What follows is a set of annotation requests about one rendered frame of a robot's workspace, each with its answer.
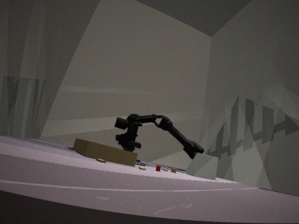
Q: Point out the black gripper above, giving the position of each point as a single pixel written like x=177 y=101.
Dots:
x=131 y=144

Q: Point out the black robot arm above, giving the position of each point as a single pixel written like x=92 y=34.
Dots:
x=133 y=121

